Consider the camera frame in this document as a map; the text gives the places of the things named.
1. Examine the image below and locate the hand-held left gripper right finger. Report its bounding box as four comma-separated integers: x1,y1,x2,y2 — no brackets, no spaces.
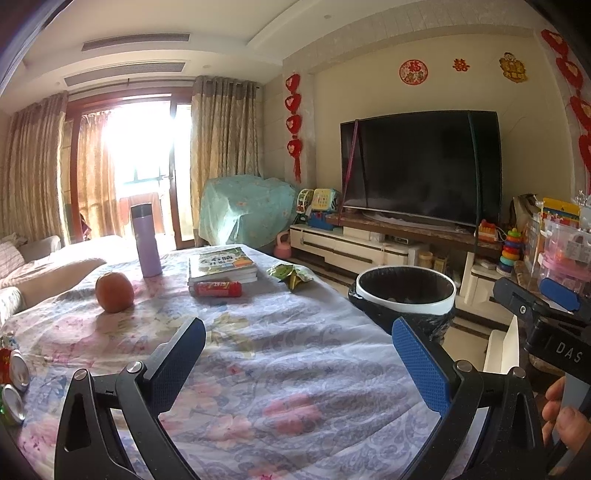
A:
392,316,546,480

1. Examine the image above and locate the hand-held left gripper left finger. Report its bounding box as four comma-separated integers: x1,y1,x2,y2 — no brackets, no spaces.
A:
54,316,207,480

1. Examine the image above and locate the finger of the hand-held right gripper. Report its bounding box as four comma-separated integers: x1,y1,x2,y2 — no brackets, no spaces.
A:
539,277,583,312
492,276,552,324

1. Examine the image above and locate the white bin with black bag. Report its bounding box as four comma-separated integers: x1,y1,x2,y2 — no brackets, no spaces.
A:
348,265,458,347

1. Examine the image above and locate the person's right hand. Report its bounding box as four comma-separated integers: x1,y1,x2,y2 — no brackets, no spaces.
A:
541,376,591,453

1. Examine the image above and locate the clear plastic storage box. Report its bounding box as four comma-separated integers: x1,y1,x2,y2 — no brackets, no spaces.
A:
536,217,591,282

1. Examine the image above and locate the white chair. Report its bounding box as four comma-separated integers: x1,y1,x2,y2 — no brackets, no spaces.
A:
482,316,522,374

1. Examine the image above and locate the red toy phone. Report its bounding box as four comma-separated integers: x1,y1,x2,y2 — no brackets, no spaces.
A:
478,219,502,243

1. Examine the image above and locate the red snack tube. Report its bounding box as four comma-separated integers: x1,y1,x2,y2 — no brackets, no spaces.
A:
193,280,243,298

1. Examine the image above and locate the orange fruit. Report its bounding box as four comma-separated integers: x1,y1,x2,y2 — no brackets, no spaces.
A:
95,272,135,313

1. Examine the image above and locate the green picture book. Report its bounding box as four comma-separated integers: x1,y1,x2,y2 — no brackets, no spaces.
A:
187,247,258,284

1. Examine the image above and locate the purple thermos bottle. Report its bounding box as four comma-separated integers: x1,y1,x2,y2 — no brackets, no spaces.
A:
130,203,163,278

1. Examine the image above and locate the green snack packet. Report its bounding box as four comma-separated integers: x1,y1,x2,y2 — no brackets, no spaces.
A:
268,263,314,291

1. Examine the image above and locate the white television cabinet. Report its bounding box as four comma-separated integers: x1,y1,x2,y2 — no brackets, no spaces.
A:
290,215,522,324

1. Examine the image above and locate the beige sofa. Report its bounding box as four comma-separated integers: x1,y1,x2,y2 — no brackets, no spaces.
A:
0,233,125,324

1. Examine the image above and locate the black flat television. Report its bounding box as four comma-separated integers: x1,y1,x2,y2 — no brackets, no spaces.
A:
340,111,503,229

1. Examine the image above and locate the silver drink can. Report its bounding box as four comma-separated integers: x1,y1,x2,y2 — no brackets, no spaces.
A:
9,351,31,393

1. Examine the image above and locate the teal cloth covered furniture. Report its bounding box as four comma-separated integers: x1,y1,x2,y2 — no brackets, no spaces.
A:
199,174,298,247

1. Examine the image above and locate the green drink can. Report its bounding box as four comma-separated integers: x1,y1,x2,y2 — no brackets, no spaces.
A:
0,385,26,426

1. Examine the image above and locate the blue toy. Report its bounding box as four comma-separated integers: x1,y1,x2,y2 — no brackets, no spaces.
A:
307,210,340,229

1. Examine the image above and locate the grey pillow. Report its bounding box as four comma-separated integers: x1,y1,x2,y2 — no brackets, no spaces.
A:
18,235,62,259

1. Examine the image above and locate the yellow activity cube toy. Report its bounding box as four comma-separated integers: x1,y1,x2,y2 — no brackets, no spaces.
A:
310,188,340,213

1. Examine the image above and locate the sheer beige curtain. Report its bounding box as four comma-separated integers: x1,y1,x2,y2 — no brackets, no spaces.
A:
76,111,123,238

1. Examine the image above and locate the pink striped pillow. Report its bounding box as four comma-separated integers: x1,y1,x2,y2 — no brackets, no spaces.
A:
0,240,26,280

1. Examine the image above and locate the beige patterned curtain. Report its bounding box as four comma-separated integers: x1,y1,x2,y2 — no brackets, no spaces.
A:
0,91,70,241
189,76,264,243

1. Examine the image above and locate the rainbow stacking ring toy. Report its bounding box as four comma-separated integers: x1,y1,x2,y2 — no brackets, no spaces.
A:
501,228,522,273

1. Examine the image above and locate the wooden sliding door frame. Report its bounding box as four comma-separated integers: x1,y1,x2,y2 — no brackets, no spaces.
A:
67,78,195,250

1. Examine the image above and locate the red heart string decoration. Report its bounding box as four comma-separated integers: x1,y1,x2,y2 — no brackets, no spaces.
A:
284,73,304,183
541,28,591,181

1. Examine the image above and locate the round red wall sticker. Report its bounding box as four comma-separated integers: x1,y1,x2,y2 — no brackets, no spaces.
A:
399,59,428,86

